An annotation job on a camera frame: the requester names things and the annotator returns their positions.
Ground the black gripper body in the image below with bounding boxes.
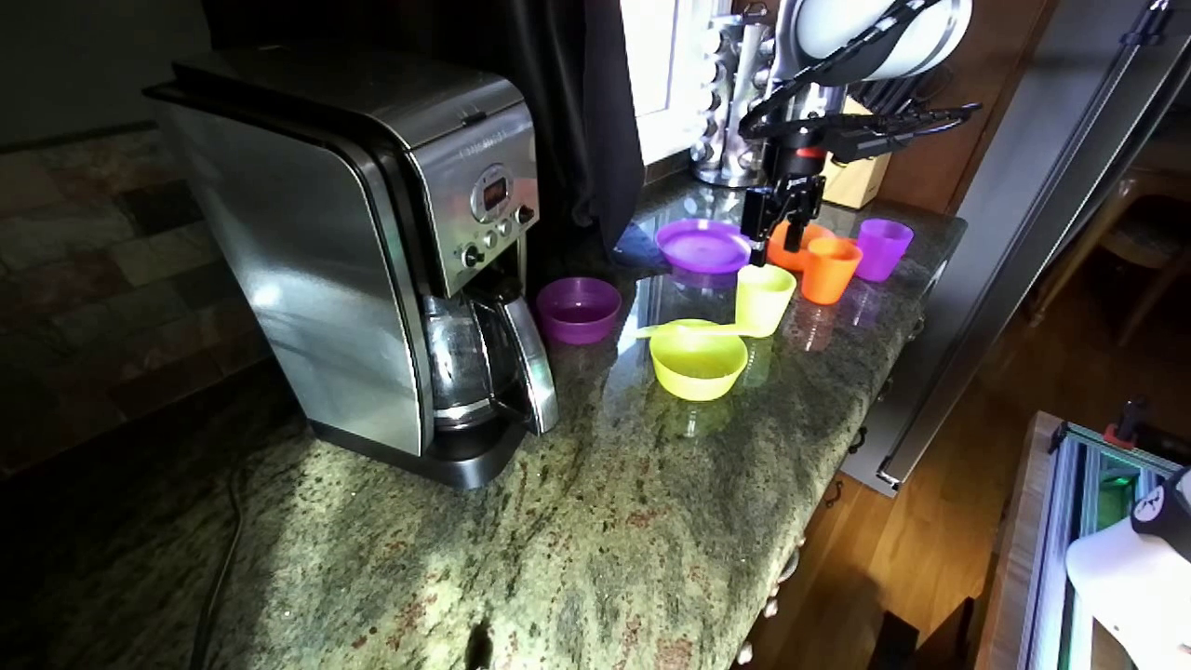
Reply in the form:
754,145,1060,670
763,122,826,196

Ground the yellow plastic cup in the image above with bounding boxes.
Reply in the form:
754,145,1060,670
734,265,795,338

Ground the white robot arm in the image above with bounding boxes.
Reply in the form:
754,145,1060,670
736,0,979,249

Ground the orange plastic bowl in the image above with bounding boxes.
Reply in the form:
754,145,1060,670
766,220,834,271

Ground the orange plastic cup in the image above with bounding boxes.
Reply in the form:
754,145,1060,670
800,239,864,306

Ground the wooden knife block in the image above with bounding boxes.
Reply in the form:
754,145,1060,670
824,155,891,207

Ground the purple plastic plate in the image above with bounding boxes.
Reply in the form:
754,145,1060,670
656,220,753,274

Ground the purple plastic cup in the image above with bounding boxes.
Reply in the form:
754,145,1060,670
857,220,914,284

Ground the yellow plastic bowl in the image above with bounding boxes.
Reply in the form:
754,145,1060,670
649,320,748,403

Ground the purple plastic bowl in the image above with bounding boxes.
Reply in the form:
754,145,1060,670
535,274,620,344

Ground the black curtain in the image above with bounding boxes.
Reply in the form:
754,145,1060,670
202,0,643,271

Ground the stainless steel refrigerator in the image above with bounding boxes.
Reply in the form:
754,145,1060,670
846,0,1191,493

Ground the glass coffee carafe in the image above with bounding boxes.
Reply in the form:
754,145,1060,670
424,292,557,431

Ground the stainless steel coffee maker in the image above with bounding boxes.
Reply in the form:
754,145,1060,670
151,45,541,486

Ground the white plastic bin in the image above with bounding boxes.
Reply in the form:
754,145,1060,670
971,414,1191,670

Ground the black power cable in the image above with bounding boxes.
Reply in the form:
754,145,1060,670
182,456,253,670

